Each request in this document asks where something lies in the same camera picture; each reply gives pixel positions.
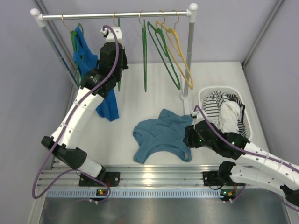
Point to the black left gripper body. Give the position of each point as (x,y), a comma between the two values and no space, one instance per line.
(124,59)

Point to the white plastic laundry basket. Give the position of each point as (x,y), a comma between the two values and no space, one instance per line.
(230,90)

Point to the aluminium mounting rail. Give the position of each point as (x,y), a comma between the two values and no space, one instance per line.
(138,181)

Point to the green hanger with blue top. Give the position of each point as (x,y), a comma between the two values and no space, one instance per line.
(76,46)

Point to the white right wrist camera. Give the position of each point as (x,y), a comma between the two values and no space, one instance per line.
(196,116)

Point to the black and white striped garment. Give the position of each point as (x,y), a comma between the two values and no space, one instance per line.
(212,104)

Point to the silver and white clothes rack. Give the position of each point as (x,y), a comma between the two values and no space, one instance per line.
(42,21)

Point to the yellow hanger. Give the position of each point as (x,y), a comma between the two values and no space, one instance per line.
(175,41)

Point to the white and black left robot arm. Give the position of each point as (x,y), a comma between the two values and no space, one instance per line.
(94,89)

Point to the teal blue tank top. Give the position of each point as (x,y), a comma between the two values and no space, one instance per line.
(164,134)

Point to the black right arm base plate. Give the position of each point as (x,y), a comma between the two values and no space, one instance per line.
(210,179)

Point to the bright blue tank top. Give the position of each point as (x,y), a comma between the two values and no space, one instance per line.
(108,108)

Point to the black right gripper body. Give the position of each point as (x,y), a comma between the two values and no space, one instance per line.
(195,140)

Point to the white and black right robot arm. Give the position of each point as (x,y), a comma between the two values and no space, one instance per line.
(244,162)

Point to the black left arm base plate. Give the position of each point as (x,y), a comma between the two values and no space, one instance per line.
(111,179)

